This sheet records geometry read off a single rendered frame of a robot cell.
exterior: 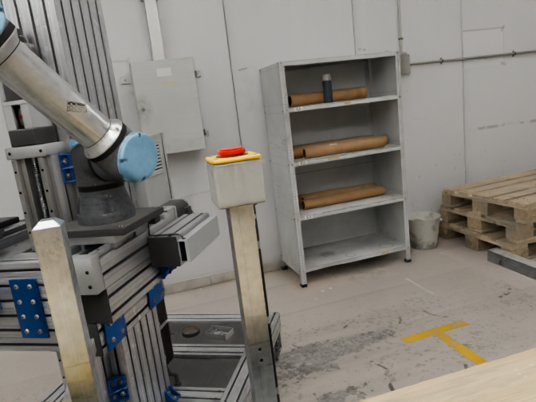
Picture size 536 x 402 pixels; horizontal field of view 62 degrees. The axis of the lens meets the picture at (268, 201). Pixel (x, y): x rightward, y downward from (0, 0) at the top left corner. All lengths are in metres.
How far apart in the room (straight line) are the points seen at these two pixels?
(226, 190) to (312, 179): 2.96
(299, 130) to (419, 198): 1.27
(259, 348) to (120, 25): 2.83
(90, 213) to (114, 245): 0.10
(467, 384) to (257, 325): 0.30
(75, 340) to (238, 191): 0.31
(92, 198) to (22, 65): 0.38
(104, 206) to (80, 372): 0.58
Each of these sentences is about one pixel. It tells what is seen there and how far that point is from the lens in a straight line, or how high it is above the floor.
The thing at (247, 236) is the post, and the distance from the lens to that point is 0.67.
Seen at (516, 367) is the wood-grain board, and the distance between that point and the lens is 0.73.
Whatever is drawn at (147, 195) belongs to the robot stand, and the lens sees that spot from 1.65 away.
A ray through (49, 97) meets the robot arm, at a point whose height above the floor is 1.35.
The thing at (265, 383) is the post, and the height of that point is 0.86.
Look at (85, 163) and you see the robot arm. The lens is 1.20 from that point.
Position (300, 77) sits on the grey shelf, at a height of 1.46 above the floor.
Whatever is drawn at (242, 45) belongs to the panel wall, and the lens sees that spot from 3.42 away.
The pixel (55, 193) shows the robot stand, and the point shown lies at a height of 1.11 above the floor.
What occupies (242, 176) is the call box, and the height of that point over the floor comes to 1.19.
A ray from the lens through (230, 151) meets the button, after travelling 0.64.
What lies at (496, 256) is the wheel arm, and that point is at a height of 0.85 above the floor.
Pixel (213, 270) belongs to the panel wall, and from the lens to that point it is 3.51.
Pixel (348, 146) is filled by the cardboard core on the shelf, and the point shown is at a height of 0.94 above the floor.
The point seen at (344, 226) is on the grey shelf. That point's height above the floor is 0.25.
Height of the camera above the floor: 1.29
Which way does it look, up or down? 12 degrees down
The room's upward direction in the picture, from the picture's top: 7 degrees counter-clockwise
